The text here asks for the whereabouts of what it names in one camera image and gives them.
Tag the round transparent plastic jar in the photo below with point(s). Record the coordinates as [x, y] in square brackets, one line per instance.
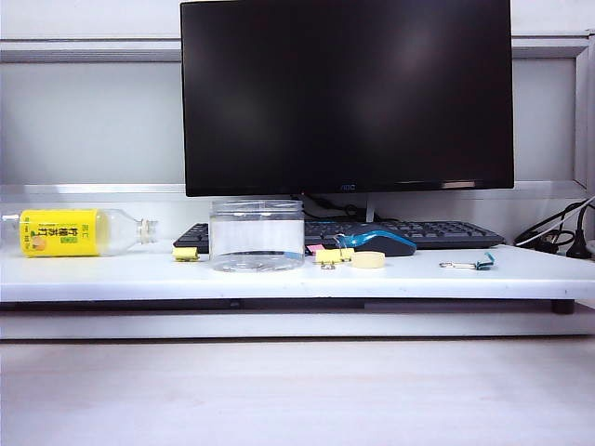
[255, 232]

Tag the cream round tape roll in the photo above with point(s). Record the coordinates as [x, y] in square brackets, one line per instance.
[367, 260]

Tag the pink binder clip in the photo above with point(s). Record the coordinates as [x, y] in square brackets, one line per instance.
[314, 248]

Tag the silver monitor stand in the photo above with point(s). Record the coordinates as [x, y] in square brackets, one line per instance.
[370, 209]

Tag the blue black computer mouse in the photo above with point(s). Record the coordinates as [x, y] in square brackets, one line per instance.
[386, 244]

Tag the black computer monitor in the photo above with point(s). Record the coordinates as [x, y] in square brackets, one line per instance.
[372, 116]

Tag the black computer keyboard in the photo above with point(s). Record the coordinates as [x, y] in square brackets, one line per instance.
[441, 234]

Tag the white desk riser board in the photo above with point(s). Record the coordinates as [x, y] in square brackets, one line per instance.
[139, 283]

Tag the teal binder clip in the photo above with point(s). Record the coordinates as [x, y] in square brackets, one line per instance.
[485, 264]

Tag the plastic bottle yellow label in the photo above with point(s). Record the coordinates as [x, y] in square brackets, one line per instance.
[60, 232]

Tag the black riser foot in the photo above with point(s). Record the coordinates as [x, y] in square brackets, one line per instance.
[562, 307]

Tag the black power plug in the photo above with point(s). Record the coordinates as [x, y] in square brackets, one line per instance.
[579, 246]

